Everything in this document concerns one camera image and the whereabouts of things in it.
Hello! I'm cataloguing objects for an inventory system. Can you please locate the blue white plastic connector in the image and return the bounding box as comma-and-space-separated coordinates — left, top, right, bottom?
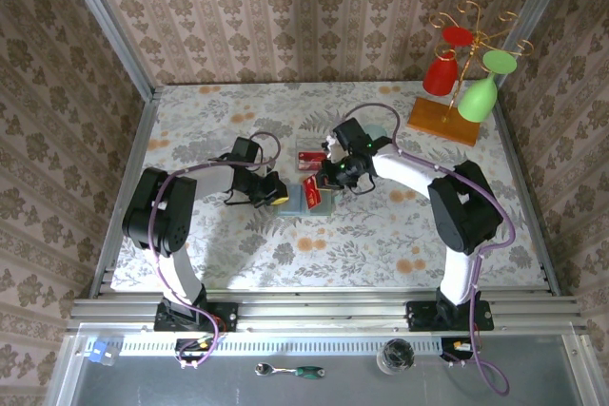
88, 339, 118, 367

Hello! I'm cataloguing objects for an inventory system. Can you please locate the ratchet wrench green handle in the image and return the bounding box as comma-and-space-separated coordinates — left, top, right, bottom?
254, 361, 326, 378

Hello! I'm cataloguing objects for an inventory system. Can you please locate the aluminium frame beam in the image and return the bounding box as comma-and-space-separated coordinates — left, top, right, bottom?
66, 287, 589, 335

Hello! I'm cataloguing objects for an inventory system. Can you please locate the white slotted cable duct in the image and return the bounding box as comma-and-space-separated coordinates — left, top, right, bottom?
85, 333, 477, 358

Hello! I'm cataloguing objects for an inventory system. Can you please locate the aluminium side rail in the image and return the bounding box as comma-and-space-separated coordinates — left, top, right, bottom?
88, 86, 162, 300
490, 104, 563, 297

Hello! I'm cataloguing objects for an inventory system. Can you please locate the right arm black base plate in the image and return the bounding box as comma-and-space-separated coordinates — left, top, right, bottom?
405, 300, 495, 333

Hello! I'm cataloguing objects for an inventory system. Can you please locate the grey metal shelf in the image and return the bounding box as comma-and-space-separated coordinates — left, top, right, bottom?
45, 322, 609, 406

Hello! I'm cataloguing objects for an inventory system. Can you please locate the black cable connector block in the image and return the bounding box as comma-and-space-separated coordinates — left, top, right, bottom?
440, 337, 476, 363
174, 337, 225, 364

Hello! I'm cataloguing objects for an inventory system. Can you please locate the green card holder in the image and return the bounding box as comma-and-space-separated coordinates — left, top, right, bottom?
278, 182, 340, 217

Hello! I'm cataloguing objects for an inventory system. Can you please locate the green wine glass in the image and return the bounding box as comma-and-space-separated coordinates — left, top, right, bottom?
457, 48, 518, 123

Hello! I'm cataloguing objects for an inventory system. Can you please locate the red wine glass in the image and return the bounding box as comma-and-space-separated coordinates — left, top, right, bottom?
422, 25, 476, 97

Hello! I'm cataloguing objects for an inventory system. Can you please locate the gold wire rack wooden base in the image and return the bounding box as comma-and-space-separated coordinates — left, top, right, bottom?
406, 0, 535, 147

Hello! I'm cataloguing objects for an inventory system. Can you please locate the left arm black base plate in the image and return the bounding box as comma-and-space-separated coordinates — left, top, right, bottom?
154, 301, 239, 334

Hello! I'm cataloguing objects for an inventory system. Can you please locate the clear glass jar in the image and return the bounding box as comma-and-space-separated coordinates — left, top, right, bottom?
376, 338, 415, 376

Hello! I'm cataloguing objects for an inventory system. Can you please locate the clear acrylic tray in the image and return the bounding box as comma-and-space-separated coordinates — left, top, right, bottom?
294, 135, 334, 174

